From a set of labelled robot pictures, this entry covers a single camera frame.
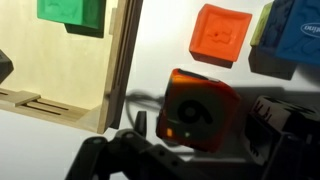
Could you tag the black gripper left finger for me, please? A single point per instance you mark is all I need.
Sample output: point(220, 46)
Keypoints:
point(141, 123)

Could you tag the orange plush number cube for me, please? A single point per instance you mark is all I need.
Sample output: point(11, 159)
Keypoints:
point(197, 111)

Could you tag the lime green foam cube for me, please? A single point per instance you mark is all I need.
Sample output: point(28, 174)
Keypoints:
point(261, 24)

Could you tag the blue foam cube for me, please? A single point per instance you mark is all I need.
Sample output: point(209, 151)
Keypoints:
point(292, 31)

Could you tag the wooden tray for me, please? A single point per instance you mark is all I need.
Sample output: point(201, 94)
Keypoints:
point(64, 73)

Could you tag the orange foam cube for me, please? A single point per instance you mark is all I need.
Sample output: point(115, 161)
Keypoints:
point(218, 35)

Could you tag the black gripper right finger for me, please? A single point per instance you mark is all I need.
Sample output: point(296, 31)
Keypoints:
point(284, 139)

